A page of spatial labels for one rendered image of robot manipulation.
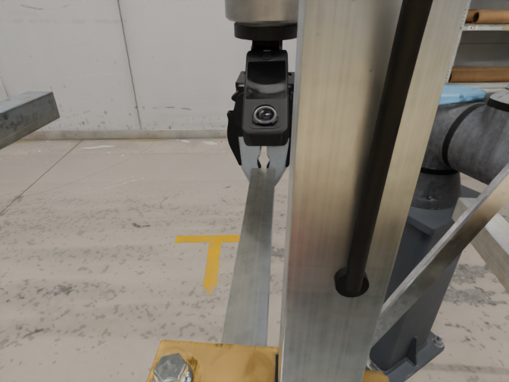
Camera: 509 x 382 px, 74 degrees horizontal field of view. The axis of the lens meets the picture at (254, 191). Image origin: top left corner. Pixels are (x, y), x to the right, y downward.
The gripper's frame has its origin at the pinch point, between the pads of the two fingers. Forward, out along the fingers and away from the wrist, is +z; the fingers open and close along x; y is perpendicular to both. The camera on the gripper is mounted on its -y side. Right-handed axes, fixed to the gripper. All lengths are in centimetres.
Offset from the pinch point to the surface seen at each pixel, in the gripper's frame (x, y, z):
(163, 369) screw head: 3.6, -29.0, -6.8
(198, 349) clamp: 2.3, -27.0, -5.5
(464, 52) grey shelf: -140, 247, 24
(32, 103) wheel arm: 23.4, -6.6, -13.3
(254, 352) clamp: -1.1, -26.9, -5.5
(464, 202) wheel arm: -23.7, -4.4, -2.0
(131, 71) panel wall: 115, 221, 37
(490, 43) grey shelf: -157, 249, 18
